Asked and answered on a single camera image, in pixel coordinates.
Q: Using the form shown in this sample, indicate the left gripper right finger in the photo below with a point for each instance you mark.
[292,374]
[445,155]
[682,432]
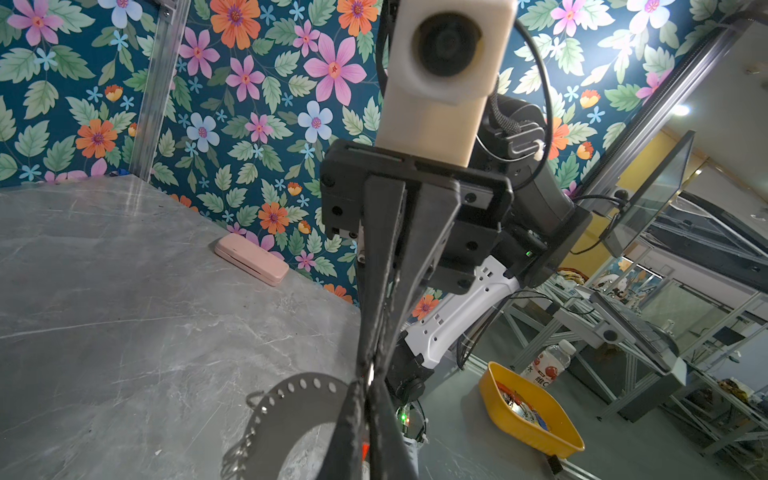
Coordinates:
[389,456]

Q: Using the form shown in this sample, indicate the plastic drink bottle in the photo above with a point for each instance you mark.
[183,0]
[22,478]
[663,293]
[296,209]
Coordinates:
[550,364]

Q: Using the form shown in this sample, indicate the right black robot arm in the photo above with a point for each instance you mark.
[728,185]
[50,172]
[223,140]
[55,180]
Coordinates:
[537,232]

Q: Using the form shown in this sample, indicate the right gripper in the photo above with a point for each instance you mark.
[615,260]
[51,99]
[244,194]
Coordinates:
[444,218]

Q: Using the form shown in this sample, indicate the pink eraser case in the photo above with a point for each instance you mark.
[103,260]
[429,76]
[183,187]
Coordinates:
[252,259]

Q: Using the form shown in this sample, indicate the yellow plastic bin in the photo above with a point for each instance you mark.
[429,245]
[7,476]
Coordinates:
[528,413]

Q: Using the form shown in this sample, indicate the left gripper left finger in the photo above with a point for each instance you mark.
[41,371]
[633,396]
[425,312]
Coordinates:
[343,460]

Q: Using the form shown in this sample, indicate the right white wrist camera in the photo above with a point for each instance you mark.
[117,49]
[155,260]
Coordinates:
[444,61]

